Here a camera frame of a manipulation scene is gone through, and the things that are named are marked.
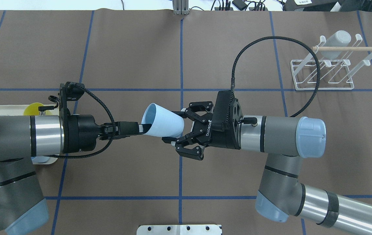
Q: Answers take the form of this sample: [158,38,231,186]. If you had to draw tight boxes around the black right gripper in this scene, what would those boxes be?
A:
[162,90,244,161]

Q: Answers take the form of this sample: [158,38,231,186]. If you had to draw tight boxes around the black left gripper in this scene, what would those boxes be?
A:
[63,115,152,153]

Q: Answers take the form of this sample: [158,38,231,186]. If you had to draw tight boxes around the cream plastic tray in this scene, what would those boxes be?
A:
[0,104,57,165]

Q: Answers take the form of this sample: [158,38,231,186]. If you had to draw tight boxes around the white wire cup rack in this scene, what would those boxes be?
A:
[290,34,372,91]

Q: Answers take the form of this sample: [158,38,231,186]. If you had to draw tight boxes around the aluminium frame post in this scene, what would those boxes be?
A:
[171,0,190,15]

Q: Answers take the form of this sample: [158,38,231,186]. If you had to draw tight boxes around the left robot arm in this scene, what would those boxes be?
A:
[0,115,150,235]

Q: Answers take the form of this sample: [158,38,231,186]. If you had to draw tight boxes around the light blue plastic cup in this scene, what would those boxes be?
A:
[141,103,184,137]

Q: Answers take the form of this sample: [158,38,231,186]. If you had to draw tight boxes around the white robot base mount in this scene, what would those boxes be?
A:
[136,224,223,235]

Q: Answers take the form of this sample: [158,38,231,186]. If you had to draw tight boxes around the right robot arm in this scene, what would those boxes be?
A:
[177,91,372,235]

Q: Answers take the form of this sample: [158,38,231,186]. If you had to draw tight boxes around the yellow plastic cup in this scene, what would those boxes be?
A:
[23,102,44,116]

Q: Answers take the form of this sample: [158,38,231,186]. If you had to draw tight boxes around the grey plastic cup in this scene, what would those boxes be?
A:
[320,30,351,60]

